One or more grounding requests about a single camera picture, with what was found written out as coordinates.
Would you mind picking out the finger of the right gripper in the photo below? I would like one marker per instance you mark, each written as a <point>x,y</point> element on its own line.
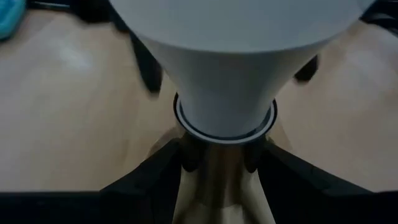
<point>149,71</point>
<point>306,71</point>

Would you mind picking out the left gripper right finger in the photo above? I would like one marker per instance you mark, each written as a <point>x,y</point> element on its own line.
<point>311,193</point>

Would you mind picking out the turquoise calculator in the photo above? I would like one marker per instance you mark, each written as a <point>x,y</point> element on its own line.
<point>11,17</point>

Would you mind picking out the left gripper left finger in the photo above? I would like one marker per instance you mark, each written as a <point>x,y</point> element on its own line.
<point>140,193</point>

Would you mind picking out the white lightbulb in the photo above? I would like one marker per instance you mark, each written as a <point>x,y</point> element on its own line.
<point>230,62</point>

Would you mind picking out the brass lamp socket base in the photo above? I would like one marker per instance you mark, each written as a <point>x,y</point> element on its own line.
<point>222,180</point>

